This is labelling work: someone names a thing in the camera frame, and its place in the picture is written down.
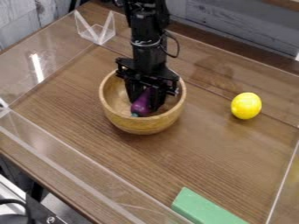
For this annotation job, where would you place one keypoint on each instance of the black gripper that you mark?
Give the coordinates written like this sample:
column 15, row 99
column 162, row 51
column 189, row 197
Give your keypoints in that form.
column 146, row 71

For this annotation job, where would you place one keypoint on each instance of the purple toy eggplant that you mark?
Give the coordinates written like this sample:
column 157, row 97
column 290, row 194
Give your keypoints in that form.
column 141, row 106

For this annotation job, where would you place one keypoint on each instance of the brown wooden bowl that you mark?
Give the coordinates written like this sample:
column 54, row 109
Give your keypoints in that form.
column 117, row 106

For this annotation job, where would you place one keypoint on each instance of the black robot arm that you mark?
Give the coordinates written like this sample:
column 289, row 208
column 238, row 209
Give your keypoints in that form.
column 149, row 18

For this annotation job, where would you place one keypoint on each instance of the yellow toy lemon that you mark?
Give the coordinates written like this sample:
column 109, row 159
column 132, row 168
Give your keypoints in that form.
column 246, row 106

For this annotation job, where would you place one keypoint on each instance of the green foam block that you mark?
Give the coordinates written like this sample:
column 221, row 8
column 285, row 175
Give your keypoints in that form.
column 201, row 211

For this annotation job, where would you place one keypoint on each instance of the black metal stand base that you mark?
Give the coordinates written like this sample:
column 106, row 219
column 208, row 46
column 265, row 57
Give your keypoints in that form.
column 41, row 215

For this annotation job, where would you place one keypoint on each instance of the clear acrylic enclosure wall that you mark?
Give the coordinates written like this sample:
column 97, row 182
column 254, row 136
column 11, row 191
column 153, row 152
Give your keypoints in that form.
column 121, row 178

